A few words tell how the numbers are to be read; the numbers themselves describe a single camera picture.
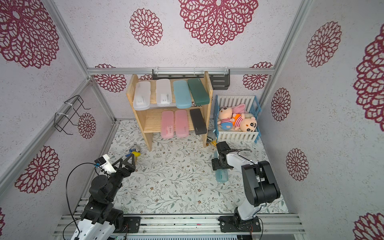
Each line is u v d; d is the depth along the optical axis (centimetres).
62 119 73
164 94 71
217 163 87
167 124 88
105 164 62
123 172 65
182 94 72
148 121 92
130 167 66
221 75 98
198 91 73
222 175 90
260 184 46
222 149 76
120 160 75
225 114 105
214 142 103
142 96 70
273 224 77
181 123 88
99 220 53
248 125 100
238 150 67
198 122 88
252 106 113
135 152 97
